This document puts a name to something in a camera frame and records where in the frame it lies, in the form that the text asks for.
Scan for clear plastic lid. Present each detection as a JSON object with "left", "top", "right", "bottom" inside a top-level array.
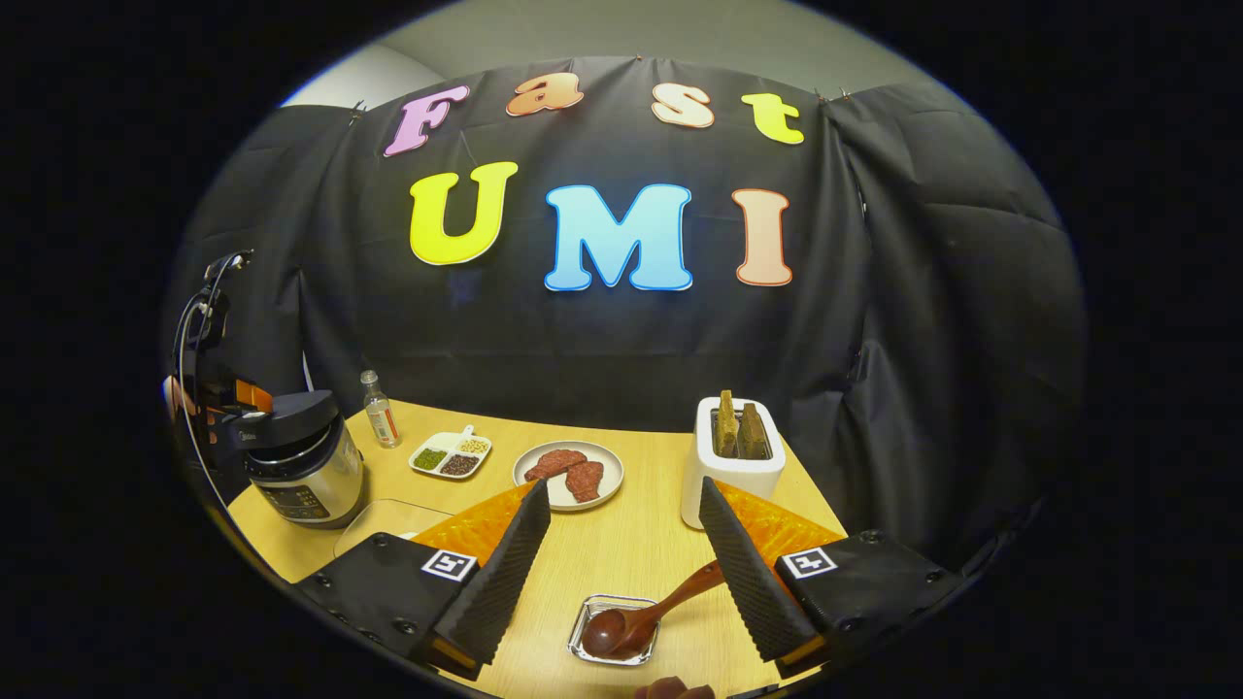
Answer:
[{"left": 333, "top": 499, "right": 455, "bottom": 559}]

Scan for brown wooden spoon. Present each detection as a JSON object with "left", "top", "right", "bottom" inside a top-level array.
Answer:
[{"left": 581, "top": 560, "right": 727, "bottom": 659}]

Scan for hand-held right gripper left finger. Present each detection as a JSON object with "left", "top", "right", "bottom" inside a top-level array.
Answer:
[{"left": 291, "top": 479, "right": 553, "bottom": 681}]

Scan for red meat piece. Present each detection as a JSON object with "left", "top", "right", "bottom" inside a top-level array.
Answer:
[
  {"left": 565, "top": 460, "right": 605, "bottom": 504},
  {"left": 524, "top": 449, "right": 588, "bottom": 483}
]

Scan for small clear glass bottle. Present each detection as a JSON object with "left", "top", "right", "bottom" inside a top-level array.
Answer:
[{"left": 360, "top": 370, "right": 403, "bottom": 449}]

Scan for white divided bean dish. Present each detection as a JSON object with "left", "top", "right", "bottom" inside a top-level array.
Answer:
[{"left": 409, "top": 425, "right": 493, "bottom": 482}]

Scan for black silver rice cooker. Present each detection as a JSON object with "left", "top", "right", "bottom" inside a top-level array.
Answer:
[{"left": 240, "top": 388, "right": 368, "bottom": 530}]

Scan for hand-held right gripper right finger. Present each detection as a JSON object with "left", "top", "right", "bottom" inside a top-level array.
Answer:
[{"left": 697, "top": 476, "right": 967, "bottom": 681}]

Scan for black cable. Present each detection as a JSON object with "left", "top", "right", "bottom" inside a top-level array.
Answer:
[{"left": 173, "top": 250, "right": 255, "bottom": 486}]

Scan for round white plate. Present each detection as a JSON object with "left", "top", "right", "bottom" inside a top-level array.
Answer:
[{"left": 512, "top": 441, "right": 624, "bottom": 513}]

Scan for clear square chopstick holder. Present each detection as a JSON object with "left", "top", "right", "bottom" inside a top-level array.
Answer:
[{"left": 568, "top": 594, "right": 663, "bottom": 667}]

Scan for white toaster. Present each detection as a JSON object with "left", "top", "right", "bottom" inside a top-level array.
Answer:
[{"left": 680, "top": 396, "right": 787, "bottom": 530}]

